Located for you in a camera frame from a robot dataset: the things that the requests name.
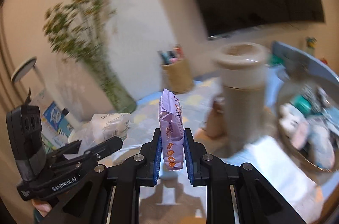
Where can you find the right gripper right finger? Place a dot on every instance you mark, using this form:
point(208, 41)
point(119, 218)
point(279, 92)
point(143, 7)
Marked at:
point(235, 194)

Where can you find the white desk lamp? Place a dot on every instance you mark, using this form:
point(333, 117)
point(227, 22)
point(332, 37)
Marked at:
point(29, 65)

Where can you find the purple snack packet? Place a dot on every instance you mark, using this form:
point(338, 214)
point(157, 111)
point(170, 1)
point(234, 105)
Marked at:
point(171, 129)

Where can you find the teal small pouch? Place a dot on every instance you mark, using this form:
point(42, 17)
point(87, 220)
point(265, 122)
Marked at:
point(302, 104)

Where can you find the glass vase with green plant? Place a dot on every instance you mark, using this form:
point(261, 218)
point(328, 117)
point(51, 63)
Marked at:
point(76, 30)

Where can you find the blue tissue pack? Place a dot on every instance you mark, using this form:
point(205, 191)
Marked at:
point(292, 183)

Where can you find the grey round storage basket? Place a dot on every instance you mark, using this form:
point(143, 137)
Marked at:
point(300, 69)

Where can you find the cork pen holder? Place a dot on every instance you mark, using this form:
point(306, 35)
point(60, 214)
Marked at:
point(178, 76)

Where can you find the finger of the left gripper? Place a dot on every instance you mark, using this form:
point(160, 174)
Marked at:
point(104, 149)
point(68, 149)

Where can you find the blue grey plush toy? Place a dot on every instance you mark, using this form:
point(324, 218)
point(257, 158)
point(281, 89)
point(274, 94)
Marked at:
point(321, 149)

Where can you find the brown leather key pouch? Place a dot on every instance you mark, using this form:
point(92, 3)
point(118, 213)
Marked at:
point(215, 121)

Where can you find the beige thermos tumbler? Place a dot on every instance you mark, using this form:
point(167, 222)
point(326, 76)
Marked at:
point(243, 73)

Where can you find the person's left hand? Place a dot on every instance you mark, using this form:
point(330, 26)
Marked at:
point(42, 207)

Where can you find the stack of books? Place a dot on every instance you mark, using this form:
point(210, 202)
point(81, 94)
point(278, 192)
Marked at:
point(57, 122)

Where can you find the checkered cloth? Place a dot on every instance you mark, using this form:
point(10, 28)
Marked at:
point(313, 98)

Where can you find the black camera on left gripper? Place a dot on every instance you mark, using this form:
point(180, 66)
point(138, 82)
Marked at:
point(24, 130)

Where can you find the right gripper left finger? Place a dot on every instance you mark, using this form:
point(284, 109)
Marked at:
point(111, 195)

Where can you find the pens in holder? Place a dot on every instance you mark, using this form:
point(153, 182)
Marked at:
point(171, 56)

